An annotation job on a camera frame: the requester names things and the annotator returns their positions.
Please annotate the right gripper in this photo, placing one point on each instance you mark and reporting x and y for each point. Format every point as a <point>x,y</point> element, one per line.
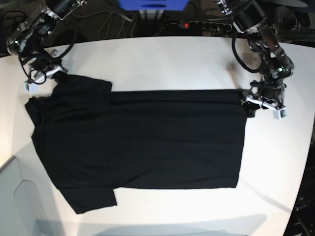
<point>41,66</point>

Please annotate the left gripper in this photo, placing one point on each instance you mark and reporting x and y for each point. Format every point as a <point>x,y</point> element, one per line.
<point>268,93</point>

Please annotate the black T-shirt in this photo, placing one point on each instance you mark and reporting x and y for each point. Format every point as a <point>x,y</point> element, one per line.
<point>92,140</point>

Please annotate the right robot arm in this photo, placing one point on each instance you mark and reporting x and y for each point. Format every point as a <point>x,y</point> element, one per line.
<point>26,41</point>

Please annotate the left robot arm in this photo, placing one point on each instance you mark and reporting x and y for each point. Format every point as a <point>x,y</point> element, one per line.
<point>250,21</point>

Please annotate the black power strip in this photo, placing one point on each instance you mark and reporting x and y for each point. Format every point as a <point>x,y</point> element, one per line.
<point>205,26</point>

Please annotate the blue plastic bin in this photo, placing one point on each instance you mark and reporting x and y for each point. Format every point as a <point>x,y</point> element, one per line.
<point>172,5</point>

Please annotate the grey cabinet at lower left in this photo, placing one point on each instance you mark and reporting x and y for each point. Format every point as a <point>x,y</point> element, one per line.
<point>21,208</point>

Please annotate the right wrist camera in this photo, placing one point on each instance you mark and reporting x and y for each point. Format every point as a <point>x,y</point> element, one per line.
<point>30,88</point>

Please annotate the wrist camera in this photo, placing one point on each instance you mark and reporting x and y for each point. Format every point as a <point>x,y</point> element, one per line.
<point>30,88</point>
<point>280,113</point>

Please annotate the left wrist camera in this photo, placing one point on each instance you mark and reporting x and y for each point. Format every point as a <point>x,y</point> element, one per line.
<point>280,113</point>

